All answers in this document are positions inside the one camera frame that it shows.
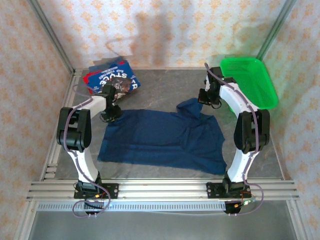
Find red orange power wires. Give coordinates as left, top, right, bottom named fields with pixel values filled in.
left=234, top=191, right=258, bottom=209
left=84, top=189, right=111, bottom=201

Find aluminium side rail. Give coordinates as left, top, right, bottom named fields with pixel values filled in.
left=39, top=69, right=83, bottom=181

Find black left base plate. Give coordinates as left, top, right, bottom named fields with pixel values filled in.
left=73, top=183, right=120, bottom=200

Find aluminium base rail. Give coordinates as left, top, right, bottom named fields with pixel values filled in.
left=26, top=180, right=301, bottom=201

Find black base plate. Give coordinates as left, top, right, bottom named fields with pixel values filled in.
left=206, top=181, right=251, bottom=200
left=73, top=183, right=120, bottom=200

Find green plastic basket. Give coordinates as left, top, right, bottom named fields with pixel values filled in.
left=219, top=56, right=280, bottom=111

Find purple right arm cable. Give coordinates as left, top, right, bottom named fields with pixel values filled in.
left=204, top=62, right=265, bottom=217

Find folded dark blue t-shirt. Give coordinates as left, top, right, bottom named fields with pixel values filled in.
left=89, top=58, right=129, bottom=73

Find navy blue t-shirt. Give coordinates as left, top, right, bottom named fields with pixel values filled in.
left=97, top=97, right=228, bottom=176

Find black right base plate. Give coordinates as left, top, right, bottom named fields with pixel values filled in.
left=206, top=181, right=251, bottom=200

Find folded blue printed t-shirt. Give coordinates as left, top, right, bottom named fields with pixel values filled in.
left=86, top=62, right=142, bottom=100

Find aluminium frame post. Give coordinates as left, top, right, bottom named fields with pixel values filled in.
left=257, top=0, right=299, bottom=61
left=26, top=0, right=76, bottom=74

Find grey slotted cable duct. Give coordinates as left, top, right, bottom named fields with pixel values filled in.
left=36, top=201, right=228, bottom=212

